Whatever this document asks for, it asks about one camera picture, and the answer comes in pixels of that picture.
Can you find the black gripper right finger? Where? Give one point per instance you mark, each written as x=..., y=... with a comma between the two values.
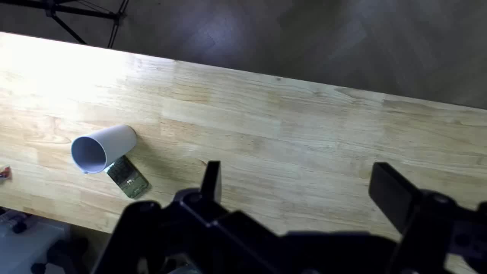
x=393, y=195

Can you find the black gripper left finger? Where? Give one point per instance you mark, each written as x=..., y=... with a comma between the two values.
x=212, y=178

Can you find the white ceramic mug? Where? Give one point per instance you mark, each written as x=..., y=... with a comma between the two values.
x=108, y=143

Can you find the green foil packet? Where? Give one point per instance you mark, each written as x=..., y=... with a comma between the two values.
x=128, y=180

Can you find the red candy wrapper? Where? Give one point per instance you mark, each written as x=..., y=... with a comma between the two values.
x=5, y=174

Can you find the black camera tripod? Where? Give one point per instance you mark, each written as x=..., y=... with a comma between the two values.
x=81, y=17

